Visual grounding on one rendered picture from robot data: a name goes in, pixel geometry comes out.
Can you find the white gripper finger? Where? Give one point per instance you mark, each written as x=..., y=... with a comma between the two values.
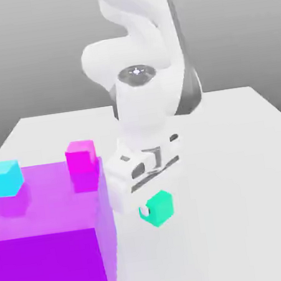
x=144, y=211

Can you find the large purple box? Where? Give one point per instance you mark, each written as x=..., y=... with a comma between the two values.
x=48, y=234

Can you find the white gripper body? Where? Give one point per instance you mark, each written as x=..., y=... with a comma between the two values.
x=127, y=190

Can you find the small magenta cube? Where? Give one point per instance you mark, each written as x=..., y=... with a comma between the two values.
x=80, y=157

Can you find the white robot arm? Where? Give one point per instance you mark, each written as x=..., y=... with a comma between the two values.
x=138, y=110

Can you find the small cyan cube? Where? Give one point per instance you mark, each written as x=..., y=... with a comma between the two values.
x=3, y=179

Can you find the small green cube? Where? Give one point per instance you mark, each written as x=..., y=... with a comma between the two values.
x=160, y=209

